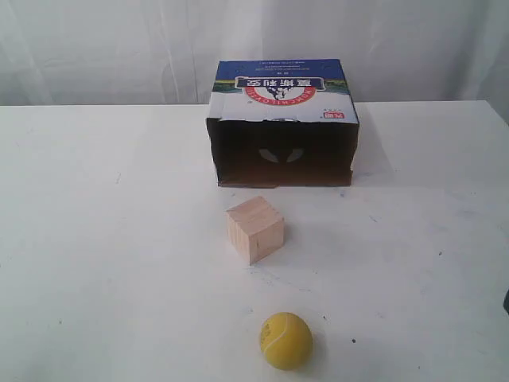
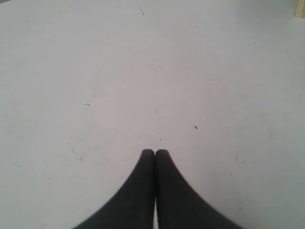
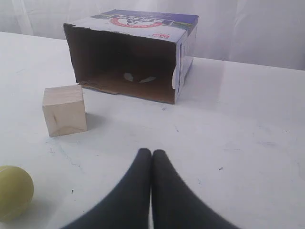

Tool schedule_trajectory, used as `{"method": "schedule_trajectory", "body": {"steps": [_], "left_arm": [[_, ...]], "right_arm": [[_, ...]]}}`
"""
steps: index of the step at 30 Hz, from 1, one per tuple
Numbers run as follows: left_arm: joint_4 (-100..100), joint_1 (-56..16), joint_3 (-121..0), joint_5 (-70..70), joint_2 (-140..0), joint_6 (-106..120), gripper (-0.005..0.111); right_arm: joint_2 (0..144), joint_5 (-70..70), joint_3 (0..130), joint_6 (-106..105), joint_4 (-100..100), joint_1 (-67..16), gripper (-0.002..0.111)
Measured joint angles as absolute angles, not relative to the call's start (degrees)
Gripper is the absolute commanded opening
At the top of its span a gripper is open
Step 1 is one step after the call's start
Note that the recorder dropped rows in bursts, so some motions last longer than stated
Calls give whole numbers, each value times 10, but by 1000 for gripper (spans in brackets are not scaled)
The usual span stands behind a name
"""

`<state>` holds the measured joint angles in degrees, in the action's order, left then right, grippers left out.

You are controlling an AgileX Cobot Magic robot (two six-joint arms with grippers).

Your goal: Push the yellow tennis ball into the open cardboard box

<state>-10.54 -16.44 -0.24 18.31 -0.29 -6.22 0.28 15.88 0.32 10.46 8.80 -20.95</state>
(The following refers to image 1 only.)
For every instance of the yellow tennis ball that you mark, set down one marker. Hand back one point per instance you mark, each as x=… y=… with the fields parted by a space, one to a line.
x=286 y=341

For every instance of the light wooden cube block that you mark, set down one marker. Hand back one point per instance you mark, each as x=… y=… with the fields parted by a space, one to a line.
x=255 y=229

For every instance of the blue white cardboard box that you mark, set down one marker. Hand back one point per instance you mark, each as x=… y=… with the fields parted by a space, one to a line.
x=275 y=123

